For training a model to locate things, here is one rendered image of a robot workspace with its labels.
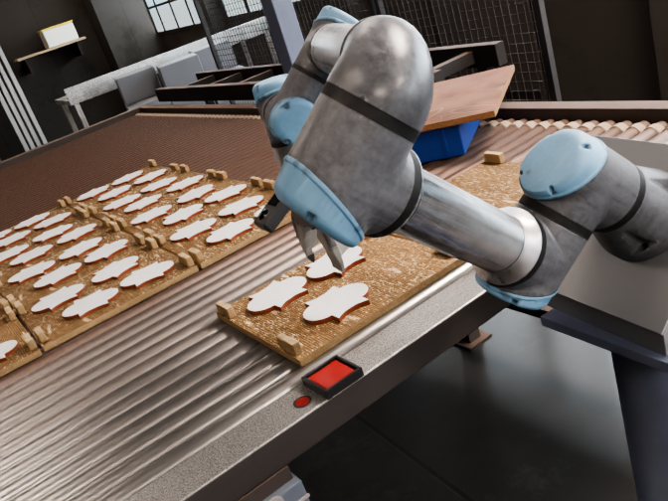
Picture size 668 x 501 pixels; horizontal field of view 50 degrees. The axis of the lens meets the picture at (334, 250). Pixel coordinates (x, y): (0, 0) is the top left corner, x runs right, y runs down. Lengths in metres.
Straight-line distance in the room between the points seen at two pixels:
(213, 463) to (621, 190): 0.72
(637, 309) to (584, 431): 1.26
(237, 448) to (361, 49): 0.65
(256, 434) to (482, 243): 0.47
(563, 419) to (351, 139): 1.84
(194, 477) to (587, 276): 0.70
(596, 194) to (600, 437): 1.40
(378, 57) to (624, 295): 0.63
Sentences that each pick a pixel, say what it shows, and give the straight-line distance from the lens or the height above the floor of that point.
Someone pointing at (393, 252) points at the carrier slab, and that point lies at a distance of 1.53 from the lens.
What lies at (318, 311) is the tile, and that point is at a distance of 1.37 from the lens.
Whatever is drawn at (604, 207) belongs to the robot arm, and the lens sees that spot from 1.10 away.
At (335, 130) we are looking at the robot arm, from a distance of 0.74.
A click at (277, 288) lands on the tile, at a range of 1.52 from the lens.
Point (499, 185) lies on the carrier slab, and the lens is 1.74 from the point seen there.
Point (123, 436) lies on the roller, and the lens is 1.32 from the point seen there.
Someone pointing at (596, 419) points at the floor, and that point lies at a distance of 2.45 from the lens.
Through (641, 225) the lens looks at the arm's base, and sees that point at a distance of 1.15.
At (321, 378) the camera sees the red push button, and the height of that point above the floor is 0.93.
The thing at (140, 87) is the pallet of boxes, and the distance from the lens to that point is 6.71.
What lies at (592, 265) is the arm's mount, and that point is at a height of 0.96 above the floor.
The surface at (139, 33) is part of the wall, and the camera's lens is 12.23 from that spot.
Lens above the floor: 1.55
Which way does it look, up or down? 22 degrees down
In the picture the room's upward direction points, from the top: 19 degrees counter-clockwise
